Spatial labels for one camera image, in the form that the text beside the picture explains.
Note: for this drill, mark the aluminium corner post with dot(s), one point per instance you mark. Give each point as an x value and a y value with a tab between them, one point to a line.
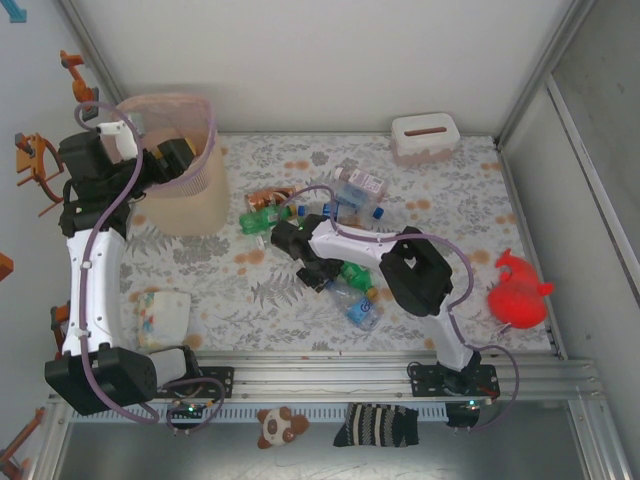
544	70
81	25

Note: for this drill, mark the white colourful-print diaper pack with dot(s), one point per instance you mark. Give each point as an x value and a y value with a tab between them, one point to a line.
165	320

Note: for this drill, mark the copper label plastic bottle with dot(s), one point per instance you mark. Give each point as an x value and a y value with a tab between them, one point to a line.
260	200

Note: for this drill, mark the blue wall sticker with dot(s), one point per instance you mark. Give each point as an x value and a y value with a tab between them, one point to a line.
17	11

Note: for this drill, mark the small circuit board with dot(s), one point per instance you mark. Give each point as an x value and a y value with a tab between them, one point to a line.
465	412
189	411

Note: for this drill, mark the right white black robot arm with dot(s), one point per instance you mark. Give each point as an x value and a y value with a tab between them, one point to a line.
350	245

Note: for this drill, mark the black white striped sock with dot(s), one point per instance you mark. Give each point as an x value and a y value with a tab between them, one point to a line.
375	425

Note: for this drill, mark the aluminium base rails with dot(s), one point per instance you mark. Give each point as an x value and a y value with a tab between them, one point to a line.
325	385

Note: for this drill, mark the green plastic soda bottle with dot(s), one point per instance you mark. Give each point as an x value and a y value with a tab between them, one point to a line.
255	222
356	274

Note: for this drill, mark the beige ribbed plastic bin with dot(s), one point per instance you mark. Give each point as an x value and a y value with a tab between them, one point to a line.
200	210

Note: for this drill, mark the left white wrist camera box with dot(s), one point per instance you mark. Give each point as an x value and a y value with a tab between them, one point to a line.
122	142

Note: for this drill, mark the red rubber toy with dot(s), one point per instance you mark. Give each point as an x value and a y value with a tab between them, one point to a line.
520	300

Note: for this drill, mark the white pink tissue box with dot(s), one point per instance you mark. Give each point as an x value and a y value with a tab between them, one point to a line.
425	131

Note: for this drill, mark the clear bottle light-blue round logo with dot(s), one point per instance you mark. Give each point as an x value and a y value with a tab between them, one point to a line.
362	310

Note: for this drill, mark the purple label plastic bottle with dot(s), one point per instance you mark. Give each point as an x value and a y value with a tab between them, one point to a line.
367	182

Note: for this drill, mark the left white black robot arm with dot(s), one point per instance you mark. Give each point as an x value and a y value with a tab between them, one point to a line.
95	300

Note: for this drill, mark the brown white panda plush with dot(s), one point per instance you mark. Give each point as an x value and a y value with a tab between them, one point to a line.
277	427

